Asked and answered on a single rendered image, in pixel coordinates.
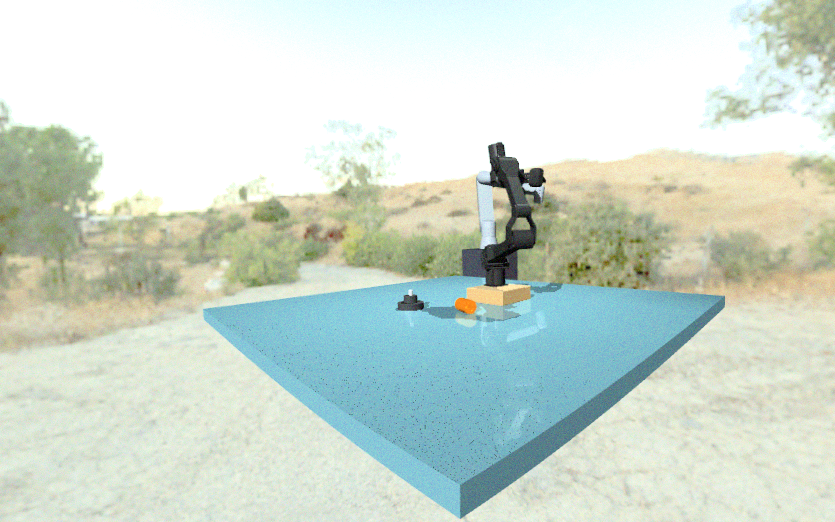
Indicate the orange knob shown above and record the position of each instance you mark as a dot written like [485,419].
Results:
[465,305]

